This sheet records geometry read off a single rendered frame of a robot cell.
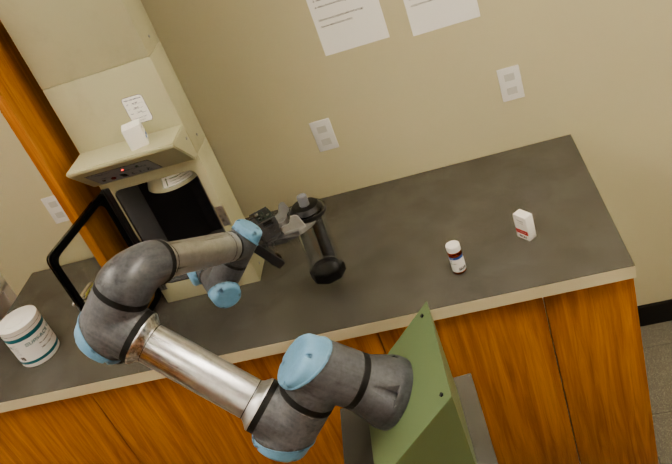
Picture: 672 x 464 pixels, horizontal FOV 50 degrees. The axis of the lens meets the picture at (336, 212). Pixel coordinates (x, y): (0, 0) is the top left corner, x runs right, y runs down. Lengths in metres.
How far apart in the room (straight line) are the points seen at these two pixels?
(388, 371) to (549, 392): 0.87
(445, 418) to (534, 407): 0.93
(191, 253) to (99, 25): 0.68
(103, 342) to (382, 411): 0.56
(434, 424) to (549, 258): 0.76
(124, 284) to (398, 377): 0.56
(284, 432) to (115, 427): 1.07
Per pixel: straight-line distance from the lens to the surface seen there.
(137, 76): 1.98
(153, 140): 1.98
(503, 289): 1.92
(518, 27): 2.33
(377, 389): 1.43
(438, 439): 1.39
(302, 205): 1.94
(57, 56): 2.03
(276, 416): 1.46
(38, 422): 2.52
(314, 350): 1.39
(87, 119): 2.08
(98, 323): 1.50
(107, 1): 1.93
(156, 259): 1.48
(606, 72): 2.46
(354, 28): 2.29
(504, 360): 2.11
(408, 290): 1.99
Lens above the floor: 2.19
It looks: 31 degrees down
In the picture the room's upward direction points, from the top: 22 degrees counter-clockwise
